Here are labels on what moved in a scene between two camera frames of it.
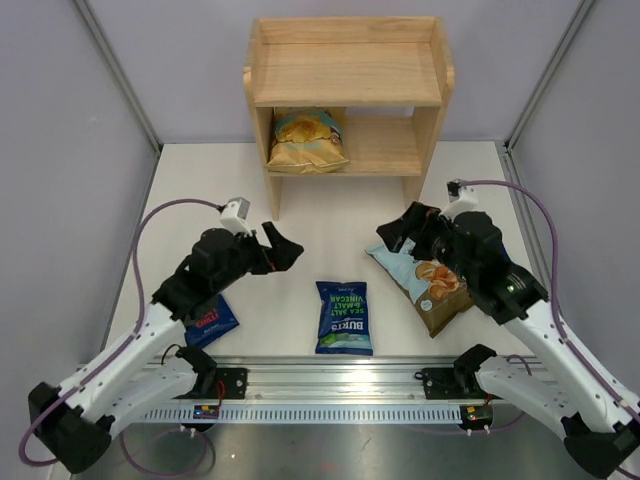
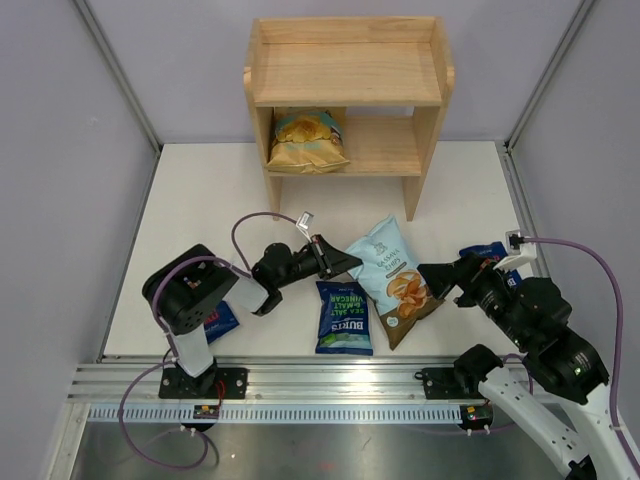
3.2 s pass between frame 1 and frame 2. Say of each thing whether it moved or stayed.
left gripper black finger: moved
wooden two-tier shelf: stayed
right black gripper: moved
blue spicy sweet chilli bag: stayed
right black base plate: stayed
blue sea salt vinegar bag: stayed
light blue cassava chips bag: moved
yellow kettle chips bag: stayed
